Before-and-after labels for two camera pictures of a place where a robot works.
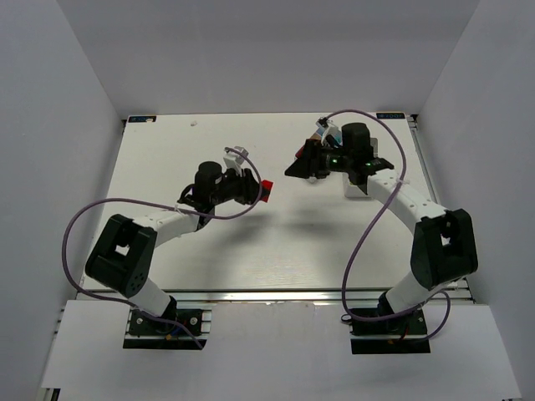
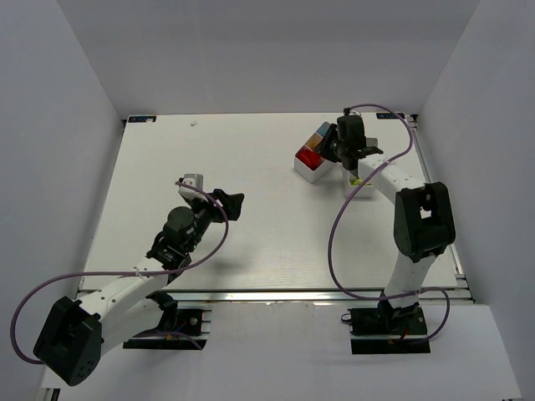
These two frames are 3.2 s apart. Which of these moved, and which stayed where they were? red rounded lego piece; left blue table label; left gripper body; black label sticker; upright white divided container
Moved: left gripper body; red rounded lego piece
Stayed: upright white divided container; left blue table label; black label sticker
